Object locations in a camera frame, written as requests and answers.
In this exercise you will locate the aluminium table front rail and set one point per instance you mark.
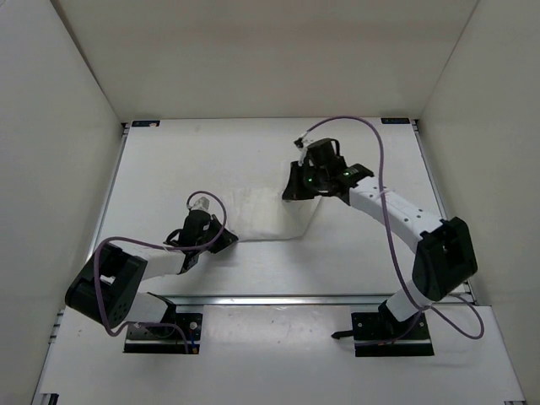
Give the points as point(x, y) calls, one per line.
point(279, 300)

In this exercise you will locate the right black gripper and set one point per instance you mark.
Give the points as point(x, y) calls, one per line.
point(294, 191)

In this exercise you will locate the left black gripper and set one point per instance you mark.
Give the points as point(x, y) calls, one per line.
point(225, 238)

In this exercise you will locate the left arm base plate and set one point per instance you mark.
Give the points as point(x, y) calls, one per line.
point(167, 340)

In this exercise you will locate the blue corner label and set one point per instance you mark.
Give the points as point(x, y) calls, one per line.
point(395, 121)
point(145, 123)

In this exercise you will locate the left blue corner label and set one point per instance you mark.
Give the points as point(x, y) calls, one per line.
point(145, 123)

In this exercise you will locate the white pleated skirt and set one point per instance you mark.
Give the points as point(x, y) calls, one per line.
point(261, 214)

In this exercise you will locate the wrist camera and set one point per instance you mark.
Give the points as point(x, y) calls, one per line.
point(302, 143)
point(201, 204)

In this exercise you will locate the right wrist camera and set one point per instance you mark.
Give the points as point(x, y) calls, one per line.
point(302, 143)

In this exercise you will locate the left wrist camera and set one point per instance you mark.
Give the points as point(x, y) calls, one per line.
point(201, 204)

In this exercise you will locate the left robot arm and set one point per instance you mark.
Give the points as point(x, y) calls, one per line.
point(106, 289)

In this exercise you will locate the right blue corner label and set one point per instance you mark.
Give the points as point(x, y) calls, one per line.
point(395, 121)

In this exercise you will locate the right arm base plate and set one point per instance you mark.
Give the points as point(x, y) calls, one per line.
point(375, 338)

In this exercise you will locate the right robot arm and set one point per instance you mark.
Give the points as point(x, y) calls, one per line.
point(443, 249)

